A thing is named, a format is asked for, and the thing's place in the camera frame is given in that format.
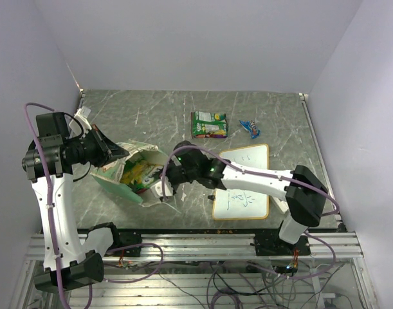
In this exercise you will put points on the blue M&M's packet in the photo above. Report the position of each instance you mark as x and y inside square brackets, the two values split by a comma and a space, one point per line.
[250, 126]

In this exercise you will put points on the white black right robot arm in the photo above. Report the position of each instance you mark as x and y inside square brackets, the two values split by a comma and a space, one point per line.
[303, 192]

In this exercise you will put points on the white whiteboard eraser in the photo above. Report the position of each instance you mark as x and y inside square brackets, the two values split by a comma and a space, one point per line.
[282, 206]

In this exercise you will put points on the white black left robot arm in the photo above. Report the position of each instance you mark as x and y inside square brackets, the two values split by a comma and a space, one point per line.
[68, 263]

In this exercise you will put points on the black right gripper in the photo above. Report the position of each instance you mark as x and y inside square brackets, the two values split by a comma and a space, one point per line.
[167, 174]

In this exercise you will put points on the yellow framed whiteboard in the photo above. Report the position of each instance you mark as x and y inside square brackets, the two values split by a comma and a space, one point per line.
[241, 204]

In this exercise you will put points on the green snack packet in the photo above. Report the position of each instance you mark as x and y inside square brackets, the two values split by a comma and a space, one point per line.
[208, 125]

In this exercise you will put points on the green white paper bag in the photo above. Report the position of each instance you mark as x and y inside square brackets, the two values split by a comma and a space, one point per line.
[109, 176]

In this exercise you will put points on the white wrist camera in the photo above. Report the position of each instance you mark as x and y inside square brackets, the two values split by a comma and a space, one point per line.
[81, 123]
[162, 191]

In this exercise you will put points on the green yellow chips bag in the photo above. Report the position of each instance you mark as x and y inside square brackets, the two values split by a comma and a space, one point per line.
[139, 174]

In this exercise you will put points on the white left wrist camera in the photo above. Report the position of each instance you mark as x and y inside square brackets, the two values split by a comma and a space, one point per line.
[81, 123]

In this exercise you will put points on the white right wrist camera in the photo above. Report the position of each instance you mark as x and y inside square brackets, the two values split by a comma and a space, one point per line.
[162, 191]

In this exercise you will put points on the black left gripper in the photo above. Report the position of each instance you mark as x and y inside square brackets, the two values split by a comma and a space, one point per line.
[107, 151]

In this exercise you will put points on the aluminium mounting rail frame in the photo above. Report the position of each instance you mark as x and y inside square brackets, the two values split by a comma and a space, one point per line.
[216, 269]

